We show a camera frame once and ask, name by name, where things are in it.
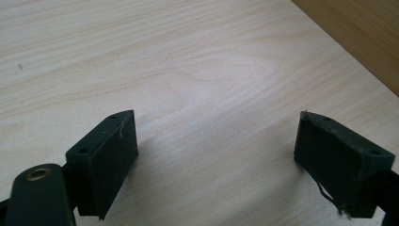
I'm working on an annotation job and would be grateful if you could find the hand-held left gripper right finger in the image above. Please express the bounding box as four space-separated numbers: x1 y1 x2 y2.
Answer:
294 110 396 219

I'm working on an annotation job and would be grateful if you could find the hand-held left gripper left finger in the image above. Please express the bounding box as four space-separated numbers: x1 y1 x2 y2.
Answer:
65 109 139 221

